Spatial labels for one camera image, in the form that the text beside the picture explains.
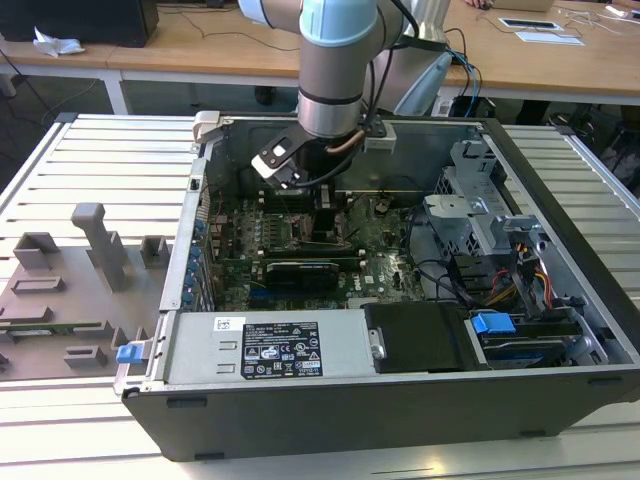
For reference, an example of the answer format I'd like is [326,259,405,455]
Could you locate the white-framed tablet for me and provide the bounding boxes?
[497,16,562,32]

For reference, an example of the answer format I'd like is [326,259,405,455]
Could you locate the crumpled white paper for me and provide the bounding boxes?
[32,25,86,56]

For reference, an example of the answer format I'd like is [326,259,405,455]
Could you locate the beige laptop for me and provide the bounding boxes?
[487,0,556,13]

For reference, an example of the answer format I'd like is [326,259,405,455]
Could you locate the black internal cable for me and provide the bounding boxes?
[402,202,436,301]
[414,257,476,306]

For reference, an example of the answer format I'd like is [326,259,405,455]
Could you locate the black plastic shroud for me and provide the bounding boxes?
[362,302,489,375]

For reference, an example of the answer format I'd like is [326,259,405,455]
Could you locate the brown-grey parts rack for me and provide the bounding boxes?
[0,202,174,382]

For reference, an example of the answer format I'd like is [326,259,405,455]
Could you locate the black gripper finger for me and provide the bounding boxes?
[312,184,338,247]

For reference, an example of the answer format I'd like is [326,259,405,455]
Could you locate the black RAM slot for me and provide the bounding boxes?
[259,248,365,256]
[262,201,353,209]
[259,253,365,261]
[262,206,354,215]
[262,197,352,204]
[262,192,351,199]

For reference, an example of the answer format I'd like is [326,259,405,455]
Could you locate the green motherboard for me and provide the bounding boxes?
[207,192,431,311]

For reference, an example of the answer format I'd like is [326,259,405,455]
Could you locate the black computer box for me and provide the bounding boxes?
[0,0,160,49]

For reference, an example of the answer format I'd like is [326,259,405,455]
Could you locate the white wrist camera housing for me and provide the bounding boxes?
[249,134,306,189]

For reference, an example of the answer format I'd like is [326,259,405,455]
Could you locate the black open PC case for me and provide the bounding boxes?
[113,110,640,464]

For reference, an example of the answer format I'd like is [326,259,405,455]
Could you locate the green RAM stick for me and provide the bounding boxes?
[0,322,104,337]

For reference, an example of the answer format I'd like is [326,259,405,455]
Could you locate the grey metal drive cage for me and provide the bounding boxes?
[422,139,551,281]

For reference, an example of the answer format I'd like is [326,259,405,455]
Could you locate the brown cable hose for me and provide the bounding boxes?
[324,127,364,156]

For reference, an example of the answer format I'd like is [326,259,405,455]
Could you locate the grey case latch handle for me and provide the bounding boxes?
[192,110,224,146]

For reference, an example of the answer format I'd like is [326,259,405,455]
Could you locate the blue plastic latch tab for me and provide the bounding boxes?
[114,342,144,365]

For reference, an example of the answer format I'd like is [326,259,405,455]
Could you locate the wooden desk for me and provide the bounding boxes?
[0,0,640,109]

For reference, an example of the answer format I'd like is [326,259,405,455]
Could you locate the yellow red power wires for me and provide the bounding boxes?
[482,267,551,309]

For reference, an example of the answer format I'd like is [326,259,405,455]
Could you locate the grey power supply with label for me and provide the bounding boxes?
[164,310,376,385]

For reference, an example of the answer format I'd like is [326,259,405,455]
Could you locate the blue cable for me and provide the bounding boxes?
[449,49,485,120]

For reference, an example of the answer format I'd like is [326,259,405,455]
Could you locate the white paper sheet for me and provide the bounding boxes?
[514,29,587,48]

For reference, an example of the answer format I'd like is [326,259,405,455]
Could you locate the pale blue teach pendant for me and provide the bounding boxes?
[394,49,455,115]

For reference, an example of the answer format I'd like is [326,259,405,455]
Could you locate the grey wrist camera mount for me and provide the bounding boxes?
[362,119,399,154]

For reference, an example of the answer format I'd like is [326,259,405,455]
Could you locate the blue disk carrier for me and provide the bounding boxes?
[469,312,584,371]

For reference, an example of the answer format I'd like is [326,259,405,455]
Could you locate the CPU socket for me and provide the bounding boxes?
[288,212,352,250]

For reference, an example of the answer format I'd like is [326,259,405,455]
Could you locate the black graphics card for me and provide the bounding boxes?
[264,258,341,292]

